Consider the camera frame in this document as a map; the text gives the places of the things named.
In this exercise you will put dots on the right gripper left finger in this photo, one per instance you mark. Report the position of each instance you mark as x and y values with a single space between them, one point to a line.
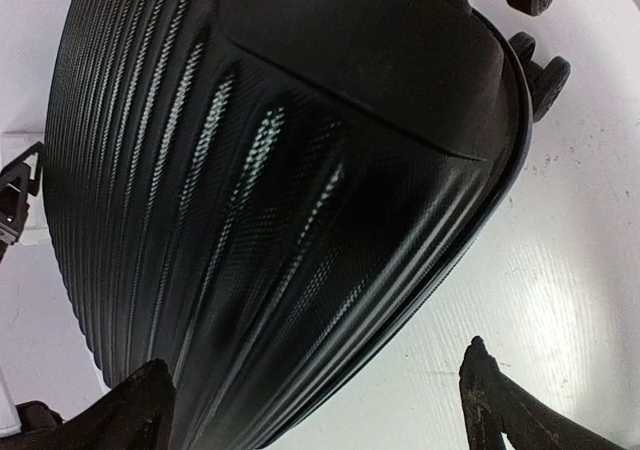
136 414

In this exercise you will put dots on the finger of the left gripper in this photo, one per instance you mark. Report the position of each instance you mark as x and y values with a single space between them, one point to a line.
20 179

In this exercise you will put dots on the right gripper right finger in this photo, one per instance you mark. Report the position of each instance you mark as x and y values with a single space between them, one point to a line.
498 411

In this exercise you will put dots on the black ribbed hard-shell suitcase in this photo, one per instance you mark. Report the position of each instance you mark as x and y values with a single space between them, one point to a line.
261 193

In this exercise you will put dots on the white plastic drawer organizer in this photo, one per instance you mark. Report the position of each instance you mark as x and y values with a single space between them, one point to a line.
36 227

